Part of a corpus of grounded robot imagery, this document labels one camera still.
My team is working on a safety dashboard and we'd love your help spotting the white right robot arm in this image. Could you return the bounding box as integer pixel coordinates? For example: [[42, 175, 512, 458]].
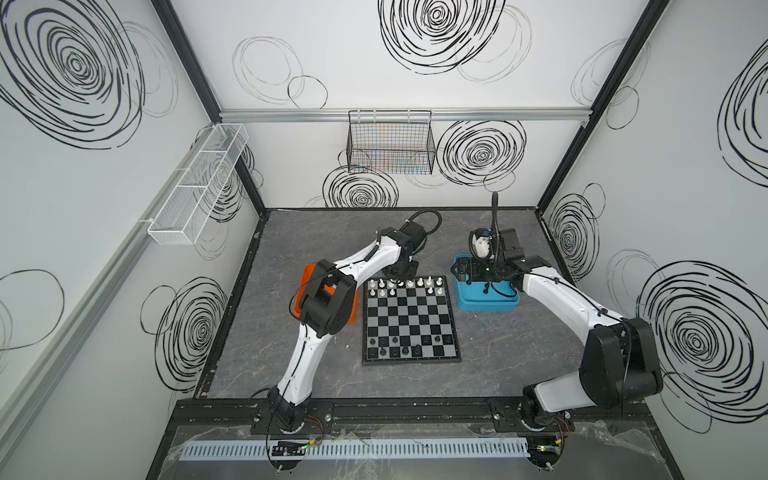
[[451, 229, 663, 431]]

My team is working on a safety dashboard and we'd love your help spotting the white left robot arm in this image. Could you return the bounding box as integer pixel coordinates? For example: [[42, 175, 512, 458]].
[[268, 217, 431, 431]]

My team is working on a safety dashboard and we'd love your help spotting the blue plastic tray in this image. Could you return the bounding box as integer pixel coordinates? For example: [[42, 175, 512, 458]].
[[450, 255, 520, 312]]

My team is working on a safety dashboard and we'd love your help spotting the black and white chessboard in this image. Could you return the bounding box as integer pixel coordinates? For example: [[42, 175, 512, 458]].
[[362, 276, 461, 365]]

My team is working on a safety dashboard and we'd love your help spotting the orange plastic tray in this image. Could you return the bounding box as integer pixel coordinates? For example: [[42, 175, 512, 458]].
[[299, 263, 361, 326]]

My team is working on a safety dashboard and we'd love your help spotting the white mesh shelf basket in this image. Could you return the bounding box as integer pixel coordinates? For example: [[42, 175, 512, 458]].
[[147, 123, 249, 246]]

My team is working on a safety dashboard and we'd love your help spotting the black wire basket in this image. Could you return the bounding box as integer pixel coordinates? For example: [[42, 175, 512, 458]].
[[345, 120, 437, 175]]

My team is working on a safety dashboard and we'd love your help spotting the aluminium wall rail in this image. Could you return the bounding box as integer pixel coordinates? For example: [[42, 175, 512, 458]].
[[220, 107, 592, 123]]

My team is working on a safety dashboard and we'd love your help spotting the black right frame post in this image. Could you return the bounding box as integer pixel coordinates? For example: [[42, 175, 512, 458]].
[[537, 0, 670, 212]]

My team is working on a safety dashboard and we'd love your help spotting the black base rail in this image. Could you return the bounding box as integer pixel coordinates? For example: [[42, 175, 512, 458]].
[[163, 397, 655, 438]]

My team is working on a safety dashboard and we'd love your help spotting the white slotted cable duct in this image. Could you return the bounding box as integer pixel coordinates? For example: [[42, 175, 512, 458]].
[[179, 437, 530, 461]]

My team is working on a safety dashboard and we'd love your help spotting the black vertical frame post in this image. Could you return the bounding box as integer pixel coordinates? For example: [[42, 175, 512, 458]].
[[151, 0, 269, 221]]

